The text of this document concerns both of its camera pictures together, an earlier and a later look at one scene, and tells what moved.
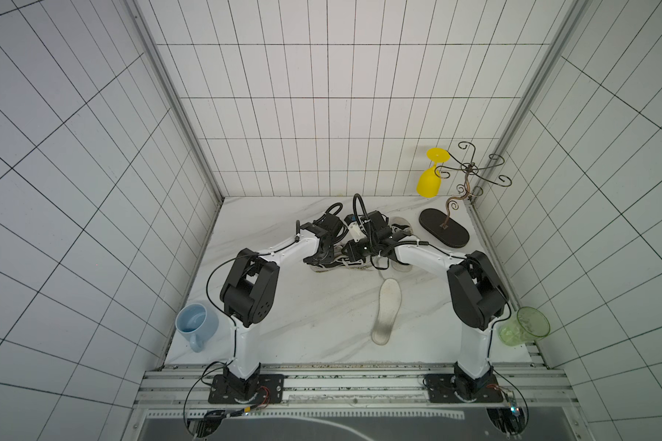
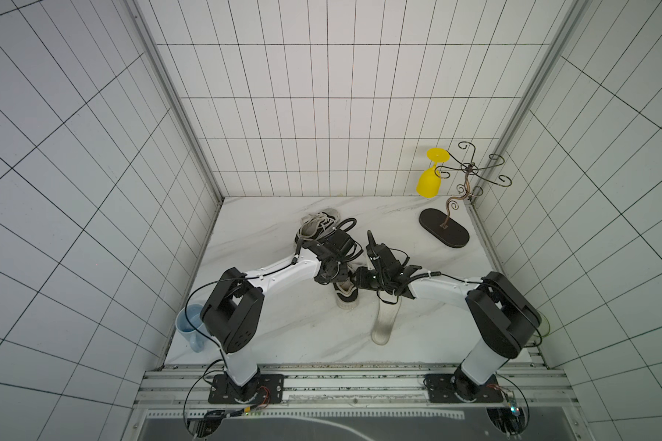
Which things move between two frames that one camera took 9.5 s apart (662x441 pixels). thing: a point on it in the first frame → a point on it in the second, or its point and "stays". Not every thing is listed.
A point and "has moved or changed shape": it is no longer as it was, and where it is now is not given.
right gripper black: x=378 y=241 → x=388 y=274
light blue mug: x=198 y=324 stays
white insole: x=390 y=300 stays
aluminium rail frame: x=182 y=391 stays
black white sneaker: x=333 y=258 has moved or changed shape
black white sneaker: x=398 y=227 → x=347 y=295
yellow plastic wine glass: x=429 y=179 stays
